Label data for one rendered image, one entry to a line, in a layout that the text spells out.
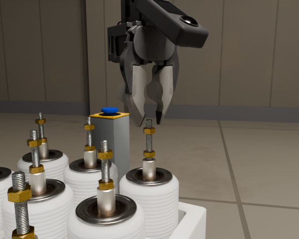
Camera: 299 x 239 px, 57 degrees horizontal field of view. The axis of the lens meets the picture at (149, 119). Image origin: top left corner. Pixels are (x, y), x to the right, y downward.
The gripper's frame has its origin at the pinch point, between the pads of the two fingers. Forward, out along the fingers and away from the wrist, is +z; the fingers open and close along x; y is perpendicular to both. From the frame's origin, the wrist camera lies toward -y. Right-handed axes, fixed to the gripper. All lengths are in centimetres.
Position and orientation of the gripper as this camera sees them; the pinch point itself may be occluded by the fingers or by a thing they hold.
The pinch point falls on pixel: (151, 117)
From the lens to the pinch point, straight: 42.3
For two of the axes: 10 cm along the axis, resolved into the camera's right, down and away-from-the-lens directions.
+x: -8.2, 1.0, -5.7
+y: -5.8, -1.5, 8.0
